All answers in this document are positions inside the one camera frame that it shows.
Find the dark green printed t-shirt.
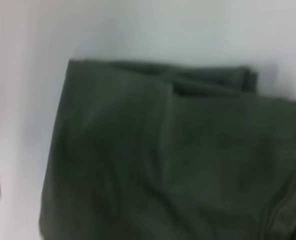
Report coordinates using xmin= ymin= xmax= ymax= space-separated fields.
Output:
xmin=38 ymin=58 xmax=296 ymax=240

